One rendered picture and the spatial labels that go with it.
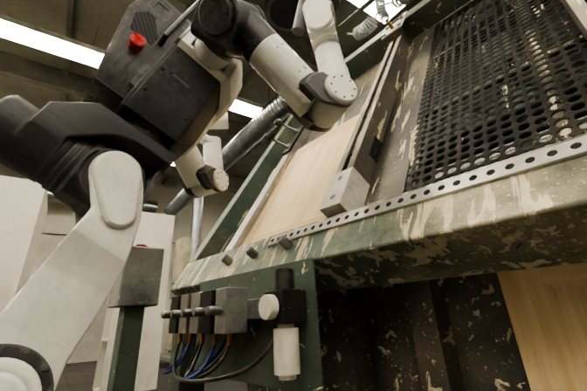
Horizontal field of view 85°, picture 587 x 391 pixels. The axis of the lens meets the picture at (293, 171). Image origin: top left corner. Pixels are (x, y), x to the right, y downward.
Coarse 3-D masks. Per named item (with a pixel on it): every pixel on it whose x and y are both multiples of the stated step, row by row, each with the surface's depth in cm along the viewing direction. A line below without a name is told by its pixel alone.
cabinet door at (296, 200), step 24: (312, 144) 133; (336, 144) 114; (288, 168) 131; (312, 168) 113; (336, 168) 98; (288, 192) 113; (312, 192) 99; (264, 216) 112; (288, 216) 98; (312, 216) 87
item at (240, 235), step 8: (304, 128) 152; (304, 136) 150; (296, 144) 144; (280, 160) 141; (288, 160) 137; (280, 168) 132; (272, 176) 132; (280, 176) 131; (272, 184) 126; (264, 192) 124; (256, 200) 124; (264, 200) 121; (256, 208) 117; (248, 216) 117; (256, 216) 116; (248, 224) 113; (240, 232) 110; (232, 240) 110; (240, 240) 108; (232, 248) 105
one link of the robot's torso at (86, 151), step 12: (96, 144) 61; (84, 156) 57; (96, 156) 59; (132, 156) 63; (72, 168) 56; (84, 168) 57; (60, 180) 56; (72, 180) 56; (84, 180) 56; (144, 180) 63; (60, 192) 56; (72, 192) 56; (84, 192) 56; (72, 204) 60; (84, 204) 58
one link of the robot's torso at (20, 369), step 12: (0, 360) 40; (12, 360) 41; (0, 372) 40; (12, 372) 41; (24, 372) 41; (36, 372) 42; (0, 384) 39; (12, 384) 40; (24, 384) 41; (36, 384) 42
